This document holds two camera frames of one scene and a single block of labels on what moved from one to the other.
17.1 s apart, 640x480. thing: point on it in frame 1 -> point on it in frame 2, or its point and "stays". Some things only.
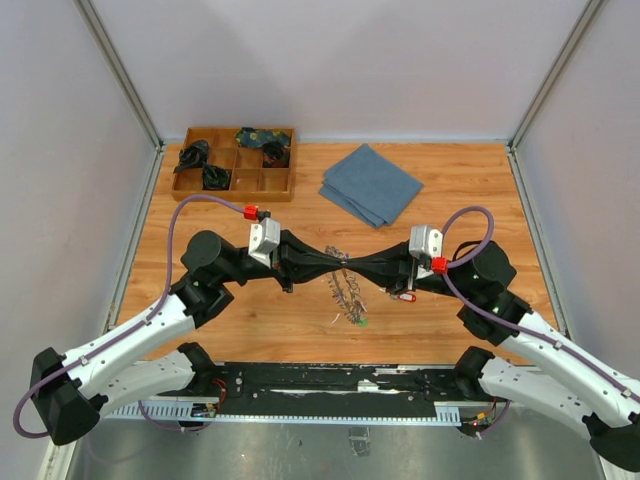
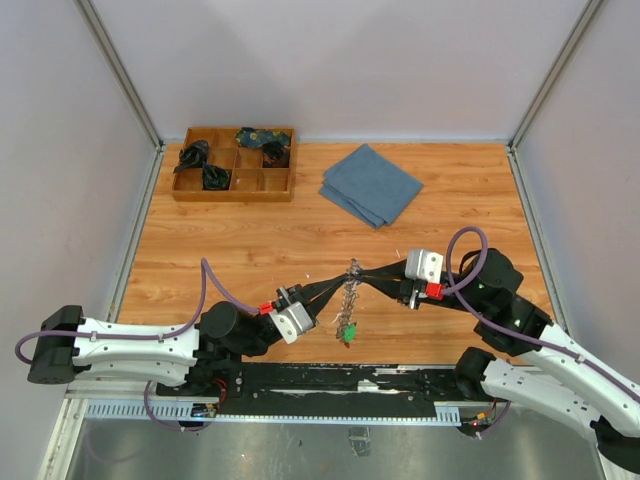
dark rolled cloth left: x=193 y=156 stays
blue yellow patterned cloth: x=253 y=138 stays
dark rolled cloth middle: x=215 y=178 stays
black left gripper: x=291 y=252 -> x=311 y=292
